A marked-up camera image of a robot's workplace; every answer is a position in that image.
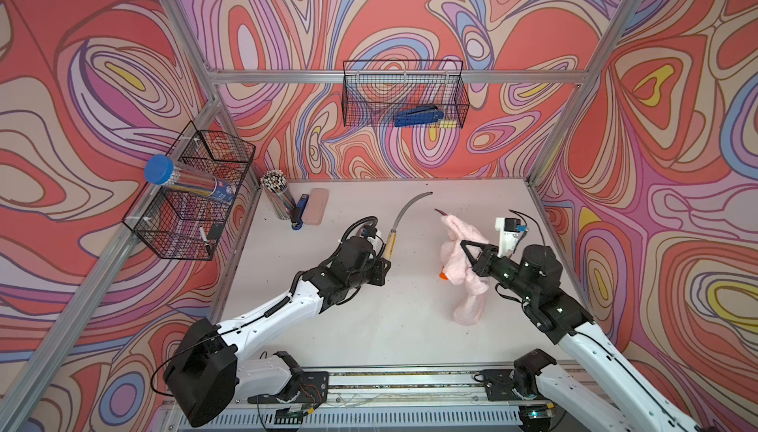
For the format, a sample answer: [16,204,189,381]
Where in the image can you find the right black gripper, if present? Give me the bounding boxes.
[458,239,535,303]

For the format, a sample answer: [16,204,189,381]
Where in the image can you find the wooden handled sickle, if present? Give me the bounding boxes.
[382,191,433,260]

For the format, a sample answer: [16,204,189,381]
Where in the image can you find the orange handled sickle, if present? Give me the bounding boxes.
[436,209,455,280]

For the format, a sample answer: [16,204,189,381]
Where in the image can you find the pink rag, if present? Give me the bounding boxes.
[445,215,490,325]

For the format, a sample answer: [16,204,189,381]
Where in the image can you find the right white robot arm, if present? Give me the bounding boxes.
[460,240,703,431]

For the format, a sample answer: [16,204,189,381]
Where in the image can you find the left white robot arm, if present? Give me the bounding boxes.
[158,231,397,427]

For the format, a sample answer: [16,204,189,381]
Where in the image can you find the pink case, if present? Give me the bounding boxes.
[302,188,330,226]

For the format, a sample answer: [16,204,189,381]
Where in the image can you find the blue stapler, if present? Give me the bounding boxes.
[290,194,309,231]

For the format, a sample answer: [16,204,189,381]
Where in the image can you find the cup of pencils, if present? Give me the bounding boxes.
[261,169,296,220]

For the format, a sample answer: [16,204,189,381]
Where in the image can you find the blue tool in basket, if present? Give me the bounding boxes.
[393,105,444,127]

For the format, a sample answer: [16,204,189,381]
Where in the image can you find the clear tube blue cap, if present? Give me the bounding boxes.
[143,155,236,205]

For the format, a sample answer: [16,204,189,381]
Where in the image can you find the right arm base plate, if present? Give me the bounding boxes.
[472,368,548,402]

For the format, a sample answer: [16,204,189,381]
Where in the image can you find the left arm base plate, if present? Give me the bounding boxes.
[248,371,330,406]

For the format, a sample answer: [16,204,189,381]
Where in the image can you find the aluminium rail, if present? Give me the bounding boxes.
[159,362,653,432]

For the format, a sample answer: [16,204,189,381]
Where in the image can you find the black wire basket back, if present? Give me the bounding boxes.
[341,57,470,129]

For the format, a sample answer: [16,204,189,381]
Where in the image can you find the black wire basket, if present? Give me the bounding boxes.
[122,122,256,261]
[341,57,470,129]

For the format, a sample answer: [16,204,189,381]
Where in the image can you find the black wire basket left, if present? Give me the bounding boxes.
[122,122,256,261]

